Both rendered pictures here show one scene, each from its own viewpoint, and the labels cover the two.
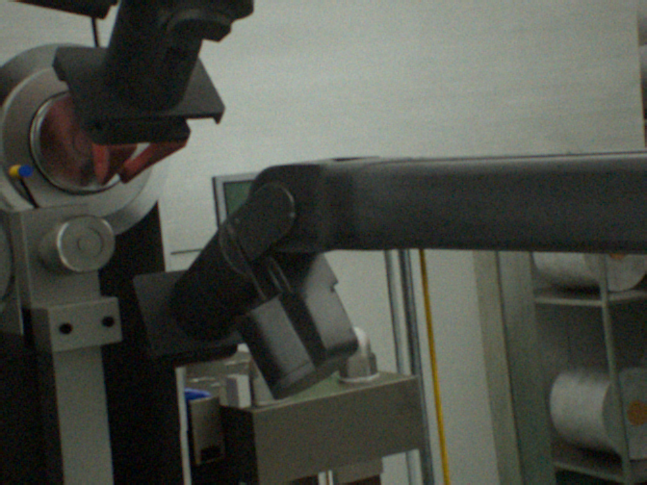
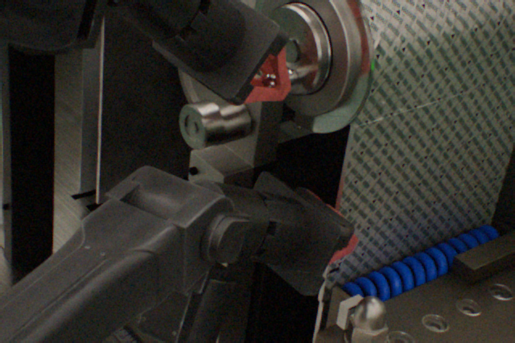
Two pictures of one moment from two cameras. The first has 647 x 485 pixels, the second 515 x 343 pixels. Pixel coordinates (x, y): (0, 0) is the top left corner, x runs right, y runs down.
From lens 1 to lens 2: 104 cm
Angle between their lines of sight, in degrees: 78
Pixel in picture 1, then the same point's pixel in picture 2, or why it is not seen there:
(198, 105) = (220, 81)
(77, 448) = not seen: hidden behind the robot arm
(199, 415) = (335, 302)
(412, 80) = not seen: outside the picture
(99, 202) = (298, 101)
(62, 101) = (282, 10)
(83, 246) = (189, 127)
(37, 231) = not seen: hidden behind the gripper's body
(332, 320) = (163, 312)
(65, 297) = (236, 151)
